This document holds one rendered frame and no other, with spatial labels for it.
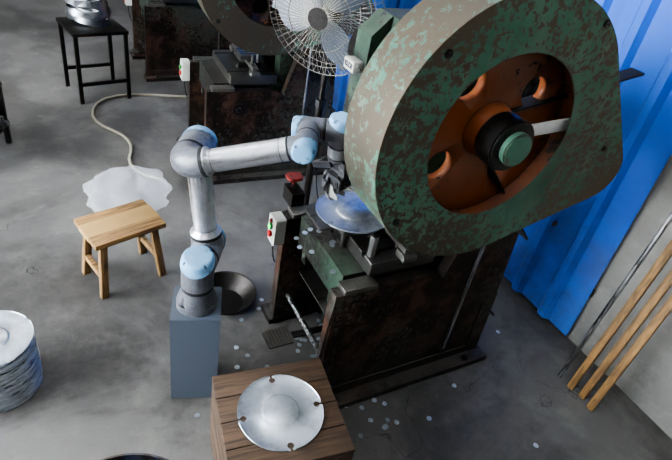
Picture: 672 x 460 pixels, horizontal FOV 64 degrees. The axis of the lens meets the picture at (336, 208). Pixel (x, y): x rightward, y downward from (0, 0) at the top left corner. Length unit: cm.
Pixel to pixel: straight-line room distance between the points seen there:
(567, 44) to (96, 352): 213
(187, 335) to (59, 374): 64
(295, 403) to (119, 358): 91
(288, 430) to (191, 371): 54
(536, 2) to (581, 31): 21
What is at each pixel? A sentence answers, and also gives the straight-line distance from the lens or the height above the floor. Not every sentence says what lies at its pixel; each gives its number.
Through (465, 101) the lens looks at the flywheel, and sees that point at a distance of 151.
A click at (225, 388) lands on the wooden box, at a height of 35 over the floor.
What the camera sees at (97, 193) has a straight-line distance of 326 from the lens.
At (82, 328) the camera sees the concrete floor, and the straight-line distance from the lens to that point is 268.
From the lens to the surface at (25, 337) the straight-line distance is 236.
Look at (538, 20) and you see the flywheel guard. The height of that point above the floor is 166.
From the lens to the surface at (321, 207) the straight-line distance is 206.
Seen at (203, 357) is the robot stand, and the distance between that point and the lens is 218.
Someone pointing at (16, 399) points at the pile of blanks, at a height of 4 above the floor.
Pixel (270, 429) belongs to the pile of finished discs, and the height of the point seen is 35.
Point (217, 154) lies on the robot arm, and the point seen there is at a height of 111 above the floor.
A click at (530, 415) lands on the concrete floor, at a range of 269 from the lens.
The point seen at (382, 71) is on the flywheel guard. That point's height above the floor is 150.
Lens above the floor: 193
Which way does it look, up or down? 34 degrees down
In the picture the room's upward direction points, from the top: 11 degrees clockwise
